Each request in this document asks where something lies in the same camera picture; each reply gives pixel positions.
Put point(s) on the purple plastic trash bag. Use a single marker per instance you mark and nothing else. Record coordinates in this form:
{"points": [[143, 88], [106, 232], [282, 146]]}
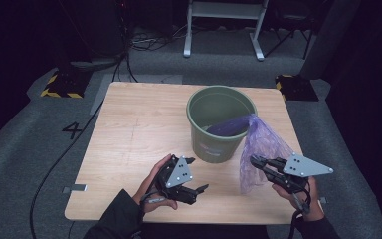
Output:
{"points": [[262, 142]]}

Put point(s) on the grey tape piece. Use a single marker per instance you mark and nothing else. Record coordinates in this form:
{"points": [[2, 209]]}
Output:
{"points": [[76, 188]]}

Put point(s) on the person's dark clothing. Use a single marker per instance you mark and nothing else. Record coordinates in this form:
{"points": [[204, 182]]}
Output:
{"points": [[205, 232]]}

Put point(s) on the black tripod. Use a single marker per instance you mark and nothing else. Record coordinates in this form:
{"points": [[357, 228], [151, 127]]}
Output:
{"points": [[290, 33]]}

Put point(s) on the green plastic bucket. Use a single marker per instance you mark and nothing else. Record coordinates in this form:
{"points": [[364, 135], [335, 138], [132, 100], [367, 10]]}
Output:
{"points": [[212, 149]]}

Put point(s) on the grey post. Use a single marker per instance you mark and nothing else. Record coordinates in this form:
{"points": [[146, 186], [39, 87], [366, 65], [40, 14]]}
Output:
{"points": [[328, 36]]}

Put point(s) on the white metal stand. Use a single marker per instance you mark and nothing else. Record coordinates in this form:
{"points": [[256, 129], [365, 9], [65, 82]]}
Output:
{"points": [[225, 10]]}

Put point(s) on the person's right hand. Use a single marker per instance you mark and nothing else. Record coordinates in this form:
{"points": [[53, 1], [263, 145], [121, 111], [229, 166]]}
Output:
{"points": [[313, 205]]}

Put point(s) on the dark box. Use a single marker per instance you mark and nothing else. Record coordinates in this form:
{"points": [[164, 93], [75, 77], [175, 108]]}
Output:
{"points": [[154, 15]]}

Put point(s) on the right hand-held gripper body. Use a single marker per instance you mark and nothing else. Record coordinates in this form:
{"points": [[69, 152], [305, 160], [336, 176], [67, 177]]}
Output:
{"points": [[305, 167]]}

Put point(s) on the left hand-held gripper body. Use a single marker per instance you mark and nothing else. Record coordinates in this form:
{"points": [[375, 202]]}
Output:
{"points": [[179, 172]]}

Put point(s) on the person's left hand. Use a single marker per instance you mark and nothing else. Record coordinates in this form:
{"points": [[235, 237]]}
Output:
{"points": [[146, 194]]}

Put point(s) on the yellow black striped base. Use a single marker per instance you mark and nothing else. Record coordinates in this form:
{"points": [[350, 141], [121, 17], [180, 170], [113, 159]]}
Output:
{"points": [[66, 83], [296, 88]]}

